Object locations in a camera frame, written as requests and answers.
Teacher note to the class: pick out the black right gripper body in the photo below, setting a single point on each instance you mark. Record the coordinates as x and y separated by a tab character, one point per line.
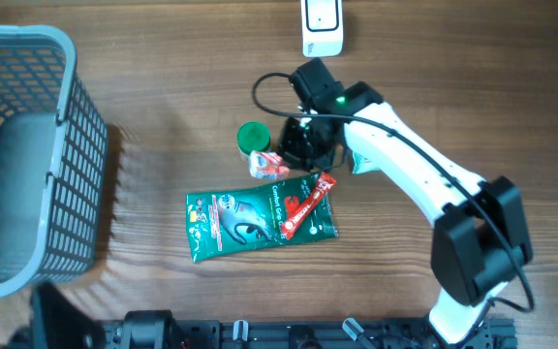
302	144

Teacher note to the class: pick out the red Nescafe stick sachet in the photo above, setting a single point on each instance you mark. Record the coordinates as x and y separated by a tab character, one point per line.
324	184

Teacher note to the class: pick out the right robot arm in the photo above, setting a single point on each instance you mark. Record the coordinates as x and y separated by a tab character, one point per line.
480	240

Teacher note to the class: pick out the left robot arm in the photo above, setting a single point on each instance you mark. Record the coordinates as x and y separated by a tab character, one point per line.
57	324

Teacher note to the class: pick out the white barcode scanner box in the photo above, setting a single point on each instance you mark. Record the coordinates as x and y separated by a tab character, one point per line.
322	27

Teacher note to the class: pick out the light blue tissue pack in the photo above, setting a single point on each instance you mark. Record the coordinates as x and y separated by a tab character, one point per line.
362	165

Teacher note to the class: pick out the green lid seasoning jar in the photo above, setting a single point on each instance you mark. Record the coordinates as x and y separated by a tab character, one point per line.
253	136

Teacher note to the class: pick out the green 3M gloves package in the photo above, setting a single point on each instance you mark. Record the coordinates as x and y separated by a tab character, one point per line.
223	223

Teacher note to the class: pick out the grey plastic shopping basket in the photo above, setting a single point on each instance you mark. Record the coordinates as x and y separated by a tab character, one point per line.
53	152

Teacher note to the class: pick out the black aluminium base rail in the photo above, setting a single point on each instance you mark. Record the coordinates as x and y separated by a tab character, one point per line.
158	329

